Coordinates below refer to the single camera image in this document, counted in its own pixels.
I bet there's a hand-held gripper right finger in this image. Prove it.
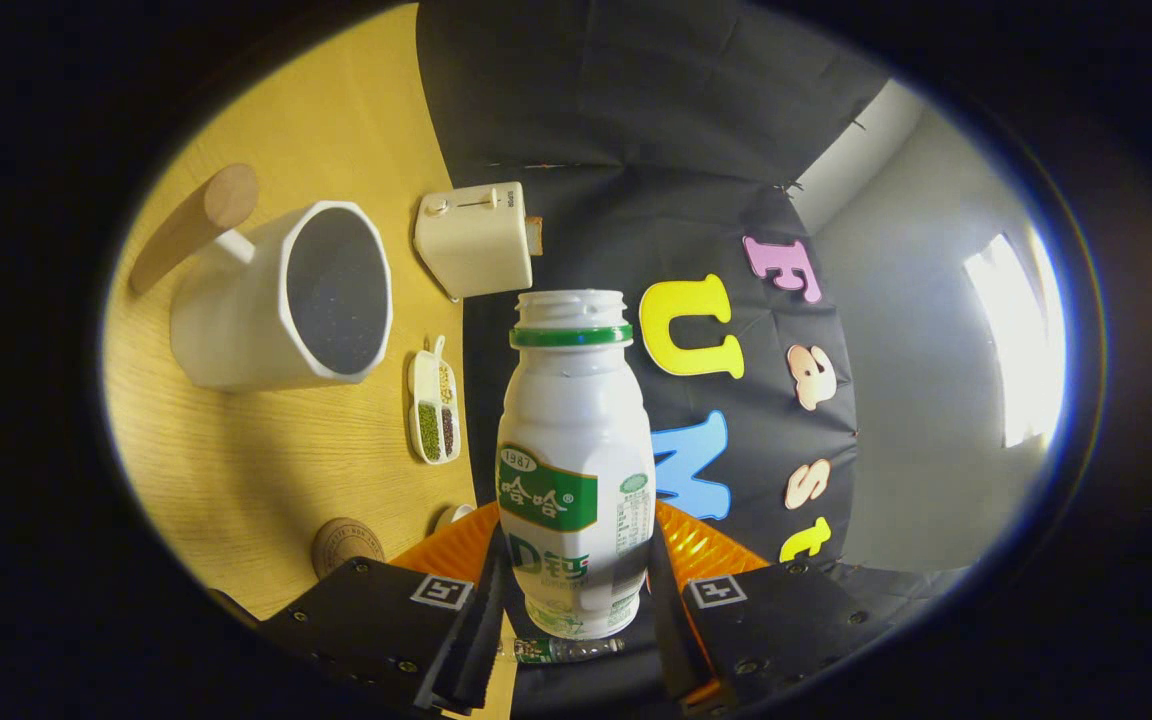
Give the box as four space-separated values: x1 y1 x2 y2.
647 500 903 714

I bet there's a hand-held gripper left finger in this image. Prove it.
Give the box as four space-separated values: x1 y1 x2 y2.
259 500 513 716

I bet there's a round cork coaster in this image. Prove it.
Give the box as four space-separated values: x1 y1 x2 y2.
311 517 387 581

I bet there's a white juice bottle green label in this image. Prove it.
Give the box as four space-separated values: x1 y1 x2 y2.
494 289 657 641

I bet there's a white cup wooden handle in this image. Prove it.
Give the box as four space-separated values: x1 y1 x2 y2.
128 163 395 394

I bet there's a clear plastic water bottle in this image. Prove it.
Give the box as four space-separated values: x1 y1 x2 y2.
501 636 627 665

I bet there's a white divided bean dish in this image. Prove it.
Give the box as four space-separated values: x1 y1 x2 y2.
407 335 462 466

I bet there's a wooden table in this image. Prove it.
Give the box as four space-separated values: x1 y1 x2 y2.
101 5 522 717

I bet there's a cream toaster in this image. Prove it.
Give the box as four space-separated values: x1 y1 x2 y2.
413 181 537 301

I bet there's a black backdrop cloth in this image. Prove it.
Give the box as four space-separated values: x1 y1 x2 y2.
416 0 977 713

